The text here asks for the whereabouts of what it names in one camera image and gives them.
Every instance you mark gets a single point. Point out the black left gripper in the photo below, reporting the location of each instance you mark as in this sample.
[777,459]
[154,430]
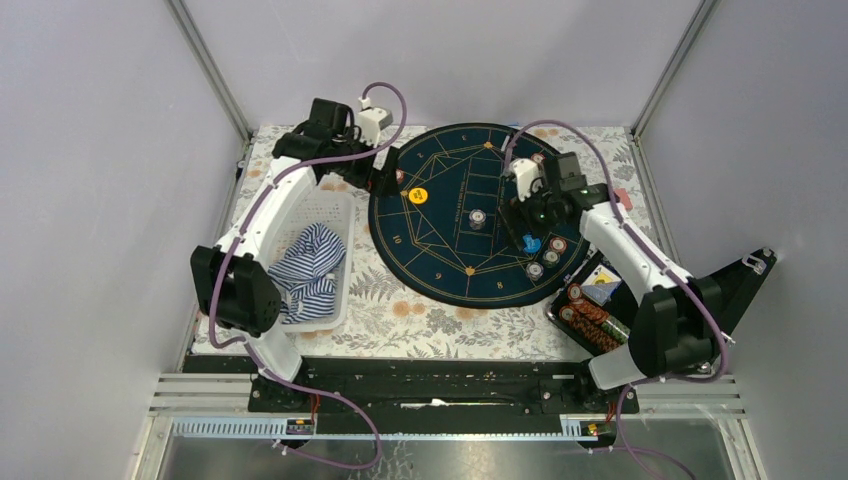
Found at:
[378,181]

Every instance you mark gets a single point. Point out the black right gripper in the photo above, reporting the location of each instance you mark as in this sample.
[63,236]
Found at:
[515,210]

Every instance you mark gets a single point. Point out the red five chip stack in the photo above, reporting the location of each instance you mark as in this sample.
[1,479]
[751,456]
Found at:
[558,245]

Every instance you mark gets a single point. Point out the blue small blind button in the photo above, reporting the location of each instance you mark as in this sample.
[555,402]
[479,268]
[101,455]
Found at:
[531,244]

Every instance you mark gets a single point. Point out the blue chip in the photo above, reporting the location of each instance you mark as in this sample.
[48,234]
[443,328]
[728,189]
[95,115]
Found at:
[550,258]

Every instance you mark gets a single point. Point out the yellow big blind button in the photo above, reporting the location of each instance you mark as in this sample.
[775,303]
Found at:
[418,195]

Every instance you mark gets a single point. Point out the pink sponge block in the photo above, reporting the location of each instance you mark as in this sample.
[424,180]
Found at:
[624,199]

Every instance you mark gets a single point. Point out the grey chip stack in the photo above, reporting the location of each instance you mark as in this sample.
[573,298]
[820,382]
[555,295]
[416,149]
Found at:
[477,219]

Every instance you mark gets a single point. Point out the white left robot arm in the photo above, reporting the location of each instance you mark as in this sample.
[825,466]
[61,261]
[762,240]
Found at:
[233,288]

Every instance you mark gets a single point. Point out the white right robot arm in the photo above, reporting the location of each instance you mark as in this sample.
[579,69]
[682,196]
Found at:
[642,265]

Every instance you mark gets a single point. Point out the playing card deck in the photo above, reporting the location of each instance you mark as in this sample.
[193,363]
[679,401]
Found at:
[601,284]

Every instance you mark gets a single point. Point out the black poker chip case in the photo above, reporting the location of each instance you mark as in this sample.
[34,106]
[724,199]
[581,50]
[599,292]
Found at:
[715,291]

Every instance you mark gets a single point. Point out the red chip rows in case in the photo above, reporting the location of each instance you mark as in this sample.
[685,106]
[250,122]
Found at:
[590,322]

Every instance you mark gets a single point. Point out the round dark poker mat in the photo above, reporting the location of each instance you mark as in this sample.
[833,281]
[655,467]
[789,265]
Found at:
[430,247]

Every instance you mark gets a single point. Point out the white plastic laundry basket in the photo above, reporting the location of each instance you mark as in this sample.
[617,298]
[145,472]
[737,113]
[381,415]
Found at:
[338,212]

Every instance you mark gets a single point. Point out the blue white striped cloth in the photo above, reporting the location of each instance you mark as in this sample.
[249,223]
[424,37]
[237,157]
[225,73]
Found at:
[305,277]

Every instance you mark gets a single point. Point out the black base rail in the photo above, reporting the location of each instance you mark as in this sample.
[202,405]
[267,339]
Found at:
[427,397]

